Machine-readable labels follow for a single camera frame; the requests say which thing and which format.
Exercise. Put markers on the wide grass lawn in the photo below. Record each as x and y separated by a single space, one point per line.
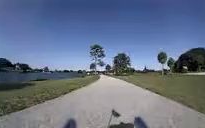
176 86

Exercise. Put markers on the robot's own part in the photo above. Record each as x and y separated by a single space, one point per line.
140 122
70 124

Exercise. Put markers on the distant tree line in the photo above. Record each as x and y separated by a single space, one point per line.
3 64

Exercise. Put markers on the small palm tree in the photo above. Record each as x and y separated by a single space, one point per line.
171 62

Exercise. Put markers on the broad bushy tree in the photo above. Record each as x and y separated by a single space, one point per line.
121 63

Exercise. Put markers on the tree with slim trunk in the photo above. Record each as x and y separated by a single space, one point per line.
162 57

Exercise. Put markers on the pale paved path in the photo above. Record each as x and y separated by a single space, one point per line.
100 100

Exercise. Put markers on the tall thin pine tree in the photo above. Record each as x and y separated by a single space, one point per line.
97 53

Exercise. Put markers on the large dark domed tree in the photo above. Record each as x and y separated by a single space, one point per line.
195 58

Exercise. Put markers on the small round tree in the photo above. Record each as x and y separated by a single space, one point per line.
108 67
92 66

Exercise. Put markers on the blue lake water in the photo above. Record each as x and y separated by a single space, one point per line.
16 76

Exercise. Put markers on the grass verge beside lake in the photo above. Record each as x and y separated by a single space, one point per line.
30 95

